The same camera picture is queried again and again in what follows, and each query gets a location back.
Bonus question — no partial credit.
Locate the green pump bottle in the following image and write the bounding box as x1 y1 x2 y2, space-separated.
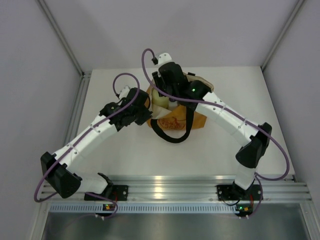
151 89 169 109

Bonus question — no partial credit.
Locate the tan canvas tote bag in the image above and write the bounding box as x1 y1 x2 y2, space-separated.
147 73 214 144

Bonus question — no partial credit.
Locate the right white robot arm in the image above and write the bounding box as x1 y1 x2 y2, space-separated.
152 61 272 199

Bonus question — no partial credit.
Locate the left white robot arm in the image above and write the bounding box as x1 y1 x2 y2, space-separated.
40 87 152 200

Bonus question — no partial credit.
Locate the white bottle black cap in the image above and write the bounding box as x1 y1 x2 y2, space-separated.
168 99 179 110

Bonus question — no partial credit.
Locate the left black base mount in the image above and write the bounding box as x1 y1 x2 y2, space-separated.
84 184 129 202

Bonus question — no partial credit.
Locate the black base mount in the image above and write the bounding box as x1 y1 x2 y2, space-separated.
84 184 129 202
216 184 241 201

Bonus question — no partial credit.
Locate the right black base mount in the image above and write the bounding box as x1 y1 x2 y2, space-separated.
216 184 241 201

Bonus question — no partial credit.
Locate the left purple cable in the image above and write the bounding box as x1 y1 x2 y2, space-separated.
33 72 142 221

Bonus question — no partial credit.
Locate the purple cable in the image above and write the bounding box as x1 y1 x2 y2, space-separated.
141 48 291 221
33 72 142 221

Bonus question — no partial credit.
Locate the grey slotted cable duct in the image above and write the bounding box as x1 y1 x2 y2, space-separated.
49 203 249 214

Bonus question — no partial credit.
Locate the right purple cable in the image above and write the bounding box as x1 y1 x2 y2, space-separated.
141 48 291 221

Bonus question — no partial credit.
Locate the left aluminium frame post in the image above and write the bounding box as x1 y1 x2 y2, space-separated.
35 0 84 77

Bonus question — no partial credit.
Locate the aluminium frame post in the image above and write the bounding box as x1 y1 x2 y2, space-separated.
35 0 84 77
260 0 307 72

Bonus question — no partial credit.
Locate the right aluminium frame post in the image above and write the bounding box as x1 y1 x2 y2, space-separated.
260 0 307 72

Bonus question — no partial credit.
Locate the aluminium mounting rail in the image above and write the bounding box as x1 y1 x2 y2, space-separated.
39 174 313 201

